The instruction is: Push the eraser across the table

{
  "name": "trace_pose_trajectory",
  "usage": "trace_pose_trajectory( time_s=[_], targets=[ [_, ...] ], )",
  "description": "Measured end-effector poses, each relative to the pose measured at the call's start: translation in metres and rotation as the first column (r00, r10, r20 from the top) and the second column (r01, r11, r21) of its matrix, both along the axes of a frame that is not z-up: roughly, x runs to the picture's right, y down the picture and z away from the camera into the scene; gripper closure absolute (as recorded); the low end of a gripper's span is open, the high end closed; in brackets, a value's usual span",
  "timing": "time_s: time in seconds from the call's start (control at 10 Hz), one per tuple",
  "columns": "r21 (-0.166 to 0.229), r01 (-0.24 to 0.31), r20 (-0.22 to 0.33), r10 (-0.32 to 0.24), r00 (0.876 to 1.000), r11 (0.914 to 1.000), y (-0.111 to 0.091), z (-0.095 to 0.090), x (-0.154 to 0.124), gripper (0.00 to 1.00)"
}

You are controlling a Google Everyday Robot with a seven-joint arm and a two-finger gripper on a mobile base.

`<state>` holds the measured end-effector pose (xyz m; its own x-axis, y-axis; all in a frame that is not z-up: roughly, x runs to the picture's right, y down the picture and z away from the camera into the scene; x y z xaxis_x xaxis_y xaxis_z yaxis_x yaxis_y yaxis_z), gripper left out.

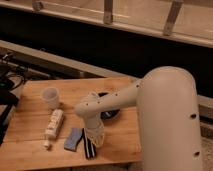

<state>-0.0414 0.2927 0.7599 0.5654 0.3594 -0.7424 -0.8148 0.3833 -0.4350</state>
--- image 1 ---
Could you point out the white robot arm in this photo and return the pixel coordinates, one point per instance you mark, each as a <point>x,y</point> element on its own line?
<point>168,117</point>

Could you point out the black round object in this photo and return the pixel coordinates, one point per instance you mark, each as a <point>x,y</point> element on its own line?
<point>106,115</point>

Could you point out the metal shelf frame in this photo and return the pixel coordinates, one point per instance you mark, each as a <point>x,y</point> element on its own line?
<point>188,21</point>

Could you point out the white tube bottle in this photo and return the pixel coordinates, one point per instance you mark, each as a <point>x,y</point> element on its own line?
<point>53,127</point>

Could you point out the translucent plastic cup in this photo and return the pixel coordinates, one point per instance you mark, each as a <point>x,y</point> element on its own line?
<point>51,96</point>

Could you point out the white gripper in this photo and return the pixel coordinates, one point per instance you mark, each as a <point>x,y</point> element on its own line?
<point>94,135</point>

